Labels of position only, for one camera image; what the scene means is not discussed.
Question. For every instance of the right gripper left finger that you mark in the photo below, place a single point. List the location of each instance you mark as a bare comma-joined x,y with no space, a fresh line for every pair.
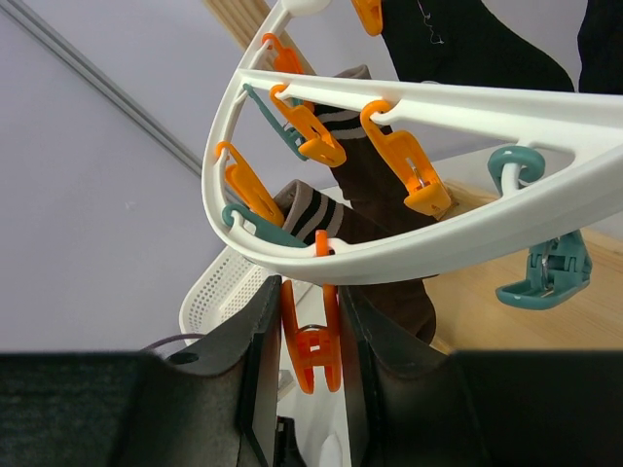
212,403

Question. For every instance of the white round clip hanger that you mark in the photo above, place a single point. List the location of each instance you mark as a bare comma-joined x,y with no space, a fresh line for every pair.
307,175

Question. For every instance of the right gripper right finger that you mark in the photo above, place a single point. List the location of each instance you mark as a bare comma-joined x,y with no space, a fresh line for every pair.
411,405

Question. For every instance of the brown sock with stripes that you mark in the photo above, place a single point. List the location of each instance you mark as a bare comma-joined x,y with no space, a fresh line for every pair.
307,210

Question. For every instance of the black sock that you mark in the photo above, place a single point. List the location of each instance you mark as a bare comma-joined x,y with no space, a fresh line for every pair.
600,47
462,43

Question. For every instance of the wooden hanger rack frame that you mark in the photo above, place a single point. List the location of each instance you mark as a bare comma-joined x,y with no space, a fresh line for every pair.
503,304

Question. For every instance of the dark brown small sock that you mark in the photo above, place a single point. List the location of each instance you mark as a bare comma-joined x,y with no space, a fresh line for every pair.
375,194

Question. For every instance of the white perforated plastic basket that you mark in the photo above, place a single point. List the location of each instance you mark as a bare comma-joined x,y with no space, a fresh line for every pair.
222,290

